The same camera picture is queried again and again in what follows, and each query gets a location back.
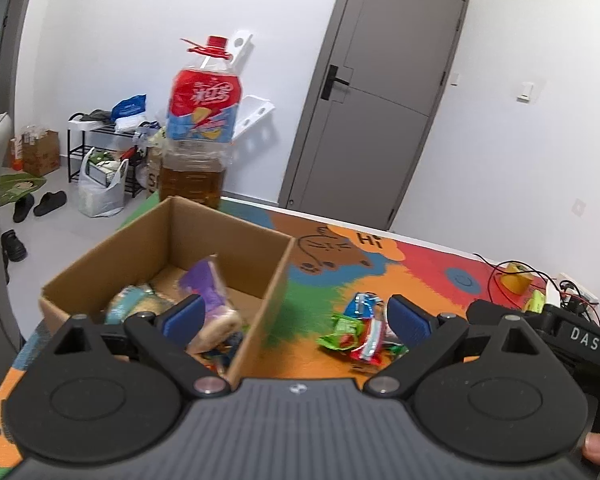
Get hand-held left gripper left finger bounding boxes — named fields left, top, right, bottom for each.
left=46, top=294, right=232, bottom=400

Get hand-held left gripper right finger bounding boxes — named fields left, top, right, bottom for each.
left=362, top=294, right=551, bottom=400

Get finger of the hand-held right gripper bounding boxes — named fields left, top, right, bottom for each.
left=466, top=299, right=508, bottom=328

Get purple bread packet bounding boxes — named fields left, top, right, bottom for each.
left=179, top=255, right=244, bottom=354

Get red candy packet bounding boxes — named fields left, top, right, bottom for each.
left=350, top=320, right=387, bottom=364

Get blue candy packet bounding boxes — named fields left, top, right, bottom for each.
left=342, top=293, right=384, bottom=319

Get teal sandwich packet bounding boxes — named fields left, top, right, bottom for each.
left=104, top=284, right=178, bottom=327

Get green candy packet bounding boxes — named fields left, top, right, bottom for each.
left=316, top=314, right=366, bottom=352

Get brown cardboard box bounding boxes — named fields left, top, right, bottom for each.
left=39, top=196, right=297, bottom=386

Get yellow tape roll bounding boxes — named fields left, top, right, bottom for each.
left=499, top=261, right=534, bottom=294

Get white power strip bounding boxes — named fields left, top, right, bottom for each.
left=557, top=272, right=600, bottom=307

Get colourful cartoon printed mat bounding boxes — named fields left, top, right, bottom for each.
left=0, top=195, right=583, bottom=480

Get printed cardboard box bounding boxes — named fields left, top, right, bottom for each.
left=135, top=130, right=163, bottom=197

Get white plastic bag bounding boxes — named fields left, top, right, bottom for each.
left=77, top=147, right=130, bottom=219

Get black slipper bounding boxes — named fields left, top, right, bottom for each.
left=12, top=192, right=36, bottom=224
left=33, top=190, right=68, bottom=217

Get black shoe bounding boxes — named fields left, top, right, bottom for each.
left=1, top=229, right=28, bottom=263

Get black shoe rack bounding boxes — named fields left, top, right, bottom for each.
left=67, top=114, right=147, bottom=199

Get green floor rug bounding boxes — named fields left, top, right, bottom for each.
left=0, top=172, right=49, bottom=207

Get large iced tea bottle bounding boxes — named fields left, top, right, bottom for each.
left=157, top=35, right=244, bottom=211

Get grey door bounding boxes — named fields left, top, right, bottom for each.
left=279, top=0, right=471, bottom=231

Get blue and white bag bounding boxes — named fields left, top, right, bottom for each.
left=111, top=94, right=147, bottom=122

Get cardboard box with bottles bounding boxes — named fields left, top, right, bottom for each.
left=7, top=124, right=61, bottom=177

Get white perforated plastic rack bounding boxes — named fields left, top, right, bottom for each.
left=227, top=30, right=276, bottom=137

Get black cable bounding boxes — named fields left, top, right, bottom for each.
left=472, top=252, right=600, bottom=328

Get black door lock handle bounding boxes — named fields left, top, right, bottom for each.
left=321, top=65, right=352, bottom=102

